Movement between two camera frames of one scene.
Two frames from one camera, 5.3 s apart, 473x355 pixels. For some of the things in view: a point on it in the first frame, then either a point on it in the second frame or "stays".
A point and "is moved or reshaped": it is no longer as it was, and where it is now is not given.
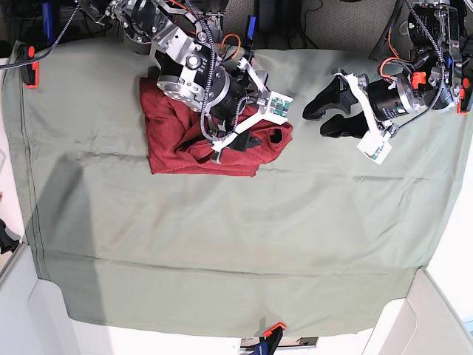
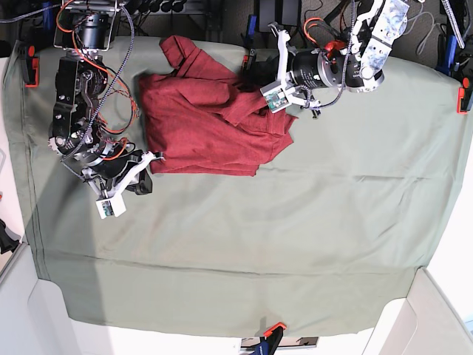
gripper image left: [236, 99] -> [110, 167]
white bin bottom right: [423, 323] stays
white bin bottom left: [34, 319] stays
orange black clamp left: [30, 67] stays
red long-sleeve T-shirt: [176, 143] is moved or reshaped
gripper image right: [385, 99] -> [298, 68]
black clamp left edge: [7, 242] stays
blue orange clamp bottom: [269, 342] stays
